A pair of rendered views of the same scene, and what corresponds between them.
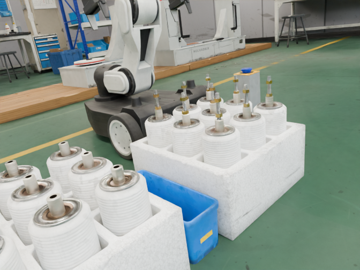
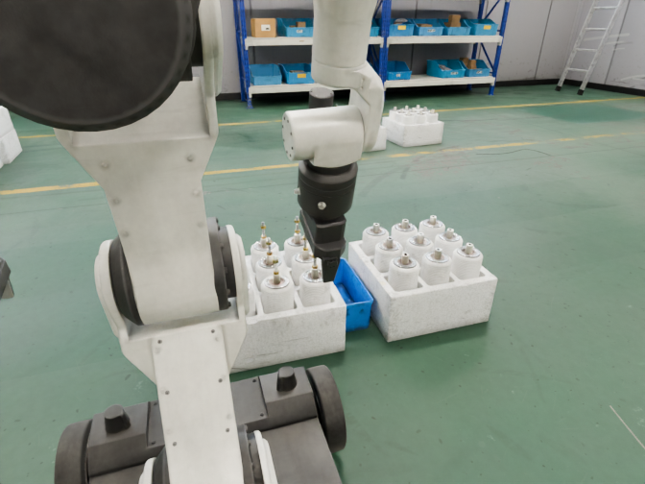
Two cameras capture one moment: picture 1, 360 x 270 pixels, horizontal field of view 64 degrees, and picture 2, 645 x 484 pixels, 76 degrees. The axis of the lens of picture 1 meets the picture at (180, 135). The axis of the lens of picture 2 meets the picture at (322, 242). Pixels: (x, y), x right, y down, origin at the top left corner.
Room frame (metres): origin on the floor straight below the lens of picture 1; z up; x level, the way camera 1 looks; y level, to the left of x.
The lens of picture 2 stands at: (1.81, 0.53, 0.93)
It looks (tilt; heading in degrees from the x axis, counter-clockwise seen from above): 28 degrees down; 205
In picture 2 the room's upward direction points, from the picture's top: straight up
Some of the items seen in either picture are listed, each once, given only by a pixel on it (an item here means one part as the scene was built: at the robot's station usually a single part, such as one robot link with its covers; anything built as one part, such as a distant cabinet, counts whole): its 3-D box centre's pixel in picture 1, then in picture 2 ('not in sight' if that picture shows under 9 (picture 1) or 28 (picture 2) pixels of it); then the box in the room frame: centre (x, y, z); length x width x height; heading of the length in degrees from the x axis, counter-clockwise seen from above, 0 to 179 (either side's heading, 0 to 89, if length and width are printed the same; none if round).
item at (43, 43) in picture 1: (44, 53); not in sight; (6.08, 2.45, 0.34); 0.59 x 0.47 x 0.69; 43
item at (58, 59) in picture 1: (66, 61); not in sight; (5.25, 1.78, 0.18); 0.50 x 0.41 x 0.37; 48
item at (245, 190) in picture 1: (218, 159); (273, 302); (0.84, -0.11, 0.09); 0.39 x 0.39 x 0.18; 41
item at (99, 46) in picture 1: (91, 46); not in sight; (5.97, 1.48, 0.36); 0.50 x 0.38 x 0.21; 44
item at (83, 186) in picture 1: (98, 201); (387, 268); (0.57, 0.20, 0.16); 0.10 x 0.10 x 0.18
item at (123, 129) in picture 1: (125, 136); (323, 408); (1.17, 0.23, 0.10); 0.20 x 0.05 x 0.20; 43
